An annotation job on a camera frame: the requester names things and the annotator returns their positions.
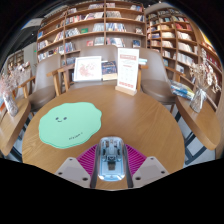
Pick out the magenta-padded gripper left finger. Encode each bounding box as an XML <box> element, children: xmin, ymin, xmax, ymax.
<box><xmin>54</xmin><ymin>143</ymin><xmax>101</xmax><ymax>190</ymax></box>

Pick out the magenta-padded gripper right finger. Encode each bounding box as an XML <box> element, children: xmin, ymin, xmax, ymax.
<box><xmin>123</xmin><ymin>143</ymin><xmax>170</xmax><ymax>190</ymax></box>

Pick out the green smiley mouse pad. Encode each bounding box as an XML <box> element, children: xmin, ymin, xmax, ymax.
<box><xmin>38</xmin><ymin>101</ymin><xmax>103</xmax><ymax>150</ymax></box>

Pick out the round wooden side table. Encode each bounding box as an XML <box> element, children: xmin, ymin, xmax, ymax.
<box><xmin>0</xmin><ymin>96</ymin><xmax>33</xmax><ymax>159</ymax></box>
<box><xmin>174</xmin><ymin>94</ymin><xmax>223</xmax><ymax>166</ymax></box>

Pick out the brown leather armchair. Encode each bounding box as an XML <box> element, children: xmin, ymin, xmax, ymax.
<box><xmin>18</xmin><ymin>53</ymin><xmax>63</xmax><ymax>113</ymax></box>
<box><xmin>46</xmin><ymin>44</ymin><xmax>149</xmax><ymax>98</ymax></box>
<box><xmin>138</xmin><ymin>48</ymin><xmax>186</xmax><ymax>113</ymax></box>

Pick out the stack of blue books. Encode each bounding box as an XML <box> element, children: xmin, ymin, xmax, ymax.
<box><xmin>169</xmin><ymin>79</ymin><xmax>196</xmax><ymax>101</ymax></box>

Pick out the glass vase with white flowers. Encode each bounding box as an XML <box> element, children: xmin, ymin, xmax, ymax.
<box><xmin>189</xmin><ymin>48</ymin><xmax>223</xmax><ymax>114</ymax></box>

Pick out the glass vase with pink flowers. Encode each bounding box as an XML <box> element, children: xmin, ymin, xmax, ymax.
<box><xmin>0</xmin><ymin>61</ymin><xmax>31</xmax><ymax>118</ymax></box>

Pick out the white sign on wooden base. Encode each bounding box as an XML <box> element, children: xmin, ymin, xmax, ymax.
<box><xmin>114</xmin><ymin>47</ymin><xmax>140</xmax><ymax>97</ymax></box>

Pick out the white book with pink print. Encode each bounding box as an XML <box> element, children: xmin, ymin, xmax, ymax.
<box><xmin>72</xmin><ymin>55</ymin><xmax>103</xmax><ymax>83</ymax></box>

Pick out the dark blue book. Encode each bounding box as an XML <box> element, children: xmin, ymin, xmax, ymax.
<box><xmin>100</xmin><ymin>60</ymin><xmax>119</xmax><ymax>82</ymax></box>

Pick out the distant wooden bookshelf unit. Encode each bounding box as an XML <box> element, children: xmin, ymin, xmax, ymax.
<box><xmin>6</xmin><ymin>49</ymin><xmax>26</xmax><ymax>69</ymax></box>

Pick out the angled wooden bookshelf unit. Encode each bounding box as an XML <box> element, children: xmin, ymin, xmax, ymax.
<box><xmin>144</xmin><ymin>4</ymin><xmax>224</xmax><ymax>111</ymax></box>

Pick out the wide wooden bookshelf unit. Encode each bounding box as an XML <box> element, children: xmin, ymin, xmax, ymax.
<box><xmin>35</xmin><ymin>0</ymin><xmax>148</xmax><ymax>66</ymax></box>

